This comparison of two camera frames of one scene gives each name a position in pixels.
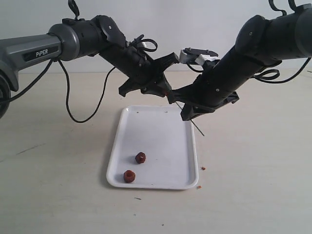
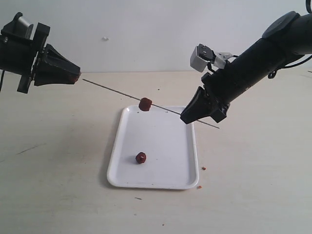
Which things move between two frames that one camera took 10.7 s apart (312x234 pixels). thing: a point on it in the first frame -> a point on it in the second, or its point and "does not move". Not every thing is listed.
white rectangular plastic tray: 154,147 does not move
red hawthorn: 140,157 does not move
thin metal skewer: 196,126 -> 152,104
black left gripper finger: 160,87 -> 53,56
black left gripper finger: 164,62 -> 48,72
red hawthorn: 129,176 -> 76,79
